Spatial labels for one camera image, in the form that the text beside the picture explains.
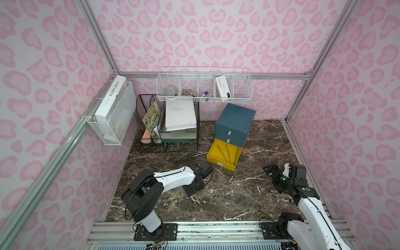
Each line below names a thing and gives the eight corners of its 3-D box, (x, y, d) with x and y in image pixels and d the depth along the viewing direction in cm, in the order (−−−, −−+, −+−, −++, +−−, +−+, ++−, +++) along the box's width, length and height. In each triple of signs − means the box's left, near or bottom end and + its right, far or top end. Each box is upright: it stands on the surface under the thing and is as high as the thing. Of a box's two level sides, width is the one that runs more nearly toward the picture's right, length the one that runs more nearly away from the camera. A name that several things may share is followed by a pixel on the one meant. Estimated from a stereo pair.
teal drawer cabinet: (213, 147, 107) (214, 124, 89) (224, 126, 119) (227, 102, 102) (238, 157, 101) (245, 135, 84) (248, 134, 114) (255, 110, 96)
